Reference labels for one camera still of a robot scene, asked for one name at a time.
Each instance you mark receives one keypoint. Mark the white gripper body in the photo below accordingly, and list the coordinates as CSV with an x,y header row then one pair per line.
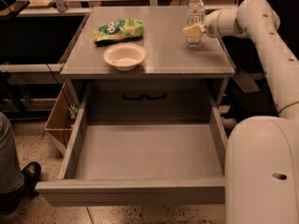
x,y
211,25

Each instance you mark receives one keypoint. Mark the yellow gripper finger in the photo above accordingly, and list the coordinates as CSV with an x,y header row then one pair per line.
x,y
196,31

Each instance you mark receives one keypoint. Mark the clear plastic water bottle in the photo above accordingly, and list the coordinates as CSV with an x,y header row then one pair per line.
x,y
195,14

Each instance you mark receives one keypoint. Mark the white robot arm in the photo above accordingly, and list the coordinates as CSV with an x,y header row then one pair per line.
x,y
262,154

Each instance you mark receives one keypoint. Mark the grey open top drawer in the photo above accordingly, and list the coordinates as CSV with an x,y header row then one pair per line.
x,y
140,162

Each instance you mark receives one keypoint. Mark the grey cabinet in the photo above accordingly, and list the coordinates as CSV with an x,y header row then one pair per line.
x,y
184,73

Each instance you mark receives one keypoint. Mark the white paper bowl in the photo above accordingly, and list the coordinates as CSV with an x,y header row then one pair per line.
x,y
125,56

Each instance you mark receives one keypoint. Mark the green chip bag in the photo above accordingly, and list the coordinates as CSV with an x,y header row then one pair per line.
x,y
118,30

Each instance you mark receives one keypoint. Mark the black office chair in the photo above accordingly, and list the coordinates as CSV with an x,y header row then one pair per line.
x,y
248,93

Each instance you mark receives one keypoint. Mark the person leg in jeans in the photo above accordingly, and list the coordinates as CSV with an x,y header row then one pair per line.
x,y
10,170

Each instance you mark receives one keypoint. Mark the black shoe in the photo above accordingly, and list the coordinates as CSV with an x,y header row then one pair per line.
x,y
10,200

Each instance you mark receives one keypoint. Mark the black right drawer handle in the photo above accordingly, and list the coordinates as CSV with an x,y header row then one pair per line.
x,y
153,95

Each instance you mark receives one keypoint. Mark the black drawer handle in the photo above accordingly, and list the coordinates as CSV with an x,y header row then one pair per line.
x,y
153,95
133,95

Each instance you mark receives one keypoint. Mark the black left drawer handle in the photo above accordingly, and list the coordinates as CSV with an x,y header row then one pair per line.
x,y
133,95

